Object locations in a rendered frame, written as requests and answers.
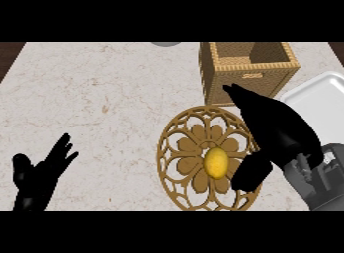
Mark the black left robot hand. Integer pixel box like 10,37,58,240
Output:
12,132,80,211

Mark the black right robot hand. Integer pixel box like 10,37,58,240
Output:
222,83,325,193

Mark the yellow lemon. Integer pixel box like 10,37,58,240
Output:
203,146,231,181

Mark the square wicker basket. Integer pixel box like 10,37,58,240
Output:
197,42,302,108

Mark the round brown openwork placemat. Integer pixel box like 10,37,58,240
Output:
155,105,265,211

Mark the white plastic tray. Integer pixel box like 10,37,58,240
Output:
280,70,344,148

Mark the grey round object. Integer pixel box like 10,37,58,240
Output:
151,42,182,48

